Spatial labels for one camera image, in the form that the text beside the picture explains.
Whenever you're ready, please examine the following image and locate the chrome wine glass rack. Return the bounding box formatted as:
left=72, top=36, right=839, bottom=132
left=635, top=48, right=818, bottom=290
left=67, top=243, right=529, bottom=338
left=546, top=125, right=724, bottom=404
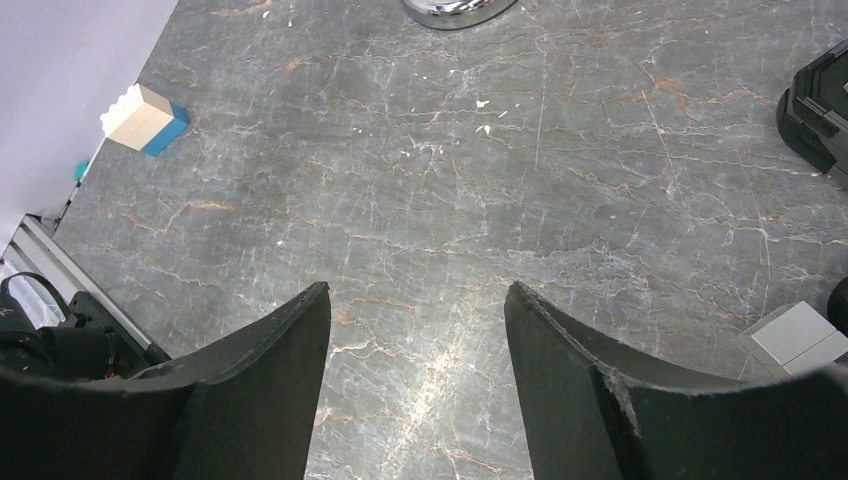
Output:
left=400, top=0, right=517, bottom=31

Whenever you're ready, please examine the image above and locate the black poker chip case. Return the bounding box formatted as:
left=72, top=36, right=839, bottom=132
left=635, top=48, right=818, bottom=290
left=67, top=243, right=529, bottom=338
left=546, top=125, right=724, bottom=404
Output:
left=776, top=40, right=847, bottom=187

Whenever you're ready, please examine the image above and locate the white and blue block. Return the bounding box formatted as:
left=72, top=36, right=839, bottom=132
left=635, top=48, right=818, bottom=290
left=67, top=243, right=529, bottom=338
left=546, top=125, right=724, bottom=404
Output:
left=100, top=83, right=189, bottom=156

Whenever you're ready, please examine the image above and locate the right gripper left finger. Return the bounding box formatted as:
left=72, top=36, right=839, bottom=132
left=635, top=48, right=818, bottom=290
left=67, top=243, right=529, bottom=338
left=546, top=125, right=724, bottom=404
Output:
left=1, top=282, right=331, bottom=479

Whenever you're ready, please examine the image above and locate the grey small block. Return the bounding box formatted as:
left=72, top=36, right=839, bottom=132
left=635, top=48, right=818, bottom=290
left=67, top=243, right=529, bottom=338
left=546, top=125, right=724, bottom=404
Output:
left=737, top=301, right=847, bottom=378

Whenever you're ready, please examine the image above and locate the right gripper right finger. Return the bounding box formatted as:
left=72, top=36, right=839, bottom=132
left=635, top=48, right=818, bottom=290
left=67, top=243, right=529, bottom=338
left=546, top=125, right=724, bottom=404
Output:
left=504, top=282, right=847, bottom=479

